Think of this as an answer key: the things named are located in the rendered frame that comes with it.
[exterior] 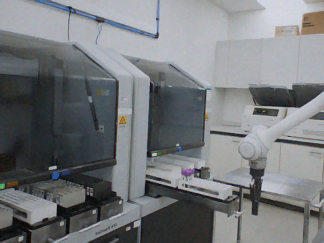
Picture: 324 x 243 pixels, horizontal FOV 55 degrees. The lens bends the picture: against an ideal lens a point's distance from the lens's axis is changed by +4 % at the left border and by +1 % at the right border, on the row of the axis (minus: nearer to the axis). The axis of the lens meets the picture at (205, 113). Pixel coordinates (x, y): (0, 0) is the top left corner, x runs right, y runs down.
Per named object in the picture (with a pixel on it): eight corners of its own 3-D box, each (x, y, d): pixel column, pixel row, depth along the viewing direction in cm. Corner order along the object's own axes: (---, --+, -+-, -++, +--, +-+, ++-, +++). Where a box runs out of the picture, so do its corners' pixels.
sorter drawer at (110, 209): (18, 192, 178) (18, 177, 177) (43, 186, 189) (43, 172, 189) (106, 224, 140) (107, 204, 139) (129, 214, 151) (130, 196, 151)
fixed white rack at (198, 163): (166, 164, 234) (166, 156, 233) (173, 162, 242) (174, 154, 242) (198, 170, 218) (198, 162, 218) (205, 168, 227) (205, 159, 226)
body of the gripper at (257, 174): (253, 164, 156) (252, 182, 157) (246, 167, 149) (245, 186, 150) (267, 167, 152) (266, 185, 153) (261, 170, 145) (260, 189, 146)
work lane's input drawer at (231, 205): (129, 190, 188) (130, 176, 188) (145, 185, 200) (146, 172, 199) (235, 221, 150) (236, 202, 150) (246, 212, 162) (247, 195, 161)
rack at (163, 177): (136, 180, 187) (137, 170, 187) (147, 176, 196) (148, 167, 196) (175, 190, 172) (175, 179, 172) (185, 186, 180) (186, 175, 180)
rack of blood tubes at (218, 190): (177, 190, 171) (177, 179, 171) (187, 186, 179) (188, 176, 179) (223, 202, 155) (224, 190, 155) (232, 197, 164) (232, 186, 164)
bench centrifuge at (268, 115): (239, 131, 408) (242, 84, 405) (258, 128, 460) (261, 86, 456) (279, 136, 377) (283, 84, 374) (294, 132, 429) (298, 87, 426)
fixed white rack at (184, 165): (153, 167, 221) (153, 159, 221) (161, 165, 229) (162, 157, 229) (186, 175, 205) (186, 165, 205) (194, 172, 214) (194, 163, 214)
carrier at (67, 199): (82, 200, 144) (83, 187, 144) (85, 201, 143) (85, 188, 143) (58, 207, 134) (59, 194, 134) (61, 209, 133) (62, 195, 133)
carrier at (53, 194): (73, 197, 148) (73, 185, 148) (76, 198, 147) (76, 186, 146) (48, 205, 138) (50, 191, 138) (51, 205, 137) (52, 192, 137)
